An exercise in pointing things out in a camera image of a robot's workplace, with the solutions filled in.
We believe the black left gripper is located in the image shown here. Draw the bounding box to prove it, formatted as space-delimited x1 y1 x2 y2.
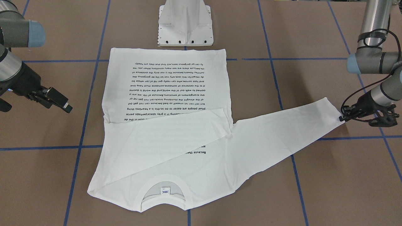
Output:
339 94 382 122

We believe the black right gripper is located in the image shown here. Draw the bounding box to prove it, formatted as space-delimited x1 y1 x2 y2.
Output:
6 64 73 113

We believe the white long-sleeve printed shirt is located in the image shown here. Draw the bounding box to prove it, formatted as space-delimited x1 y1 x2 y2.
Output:
87 48 343 212

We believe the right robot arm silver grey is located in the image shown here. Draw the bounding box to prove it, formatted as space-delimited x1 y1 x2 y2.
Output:
0 0 72 113

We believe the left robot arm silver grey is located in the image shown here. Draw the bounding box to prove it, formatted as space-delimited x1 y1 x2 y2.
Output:
339 0 402 127

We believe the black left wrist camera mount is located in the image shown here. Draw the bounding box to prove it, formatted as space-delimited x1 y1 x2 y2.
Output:
368 104 399 127

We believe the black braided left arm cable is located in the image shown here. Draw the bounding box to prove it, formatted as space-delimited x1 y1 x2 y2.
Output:
340 29 402 120

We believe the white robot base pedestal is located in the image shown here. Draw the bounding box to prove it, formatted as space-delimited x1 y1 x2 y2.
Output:
157 0 214 47

